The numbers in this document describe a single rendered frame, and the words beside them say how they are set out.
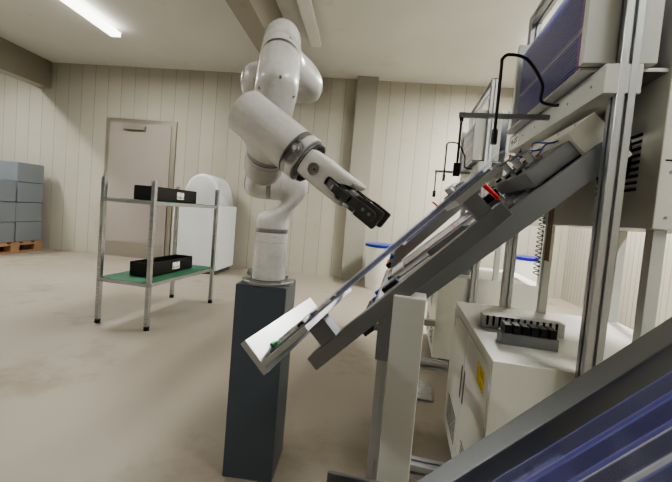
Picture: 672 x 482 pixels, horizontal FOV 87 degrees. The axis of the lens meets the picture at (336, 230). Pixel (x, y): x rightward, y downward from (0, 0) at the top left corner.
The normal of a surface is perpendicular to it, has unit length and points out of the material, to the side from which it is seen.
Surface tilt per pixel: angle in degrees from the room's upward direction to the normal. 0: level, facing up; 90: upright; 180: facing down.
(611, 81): 90
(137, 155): 90
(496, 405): 90
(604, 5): 90
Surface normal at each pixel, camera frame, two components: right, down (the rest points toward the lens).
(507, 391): -0.19, 0.03
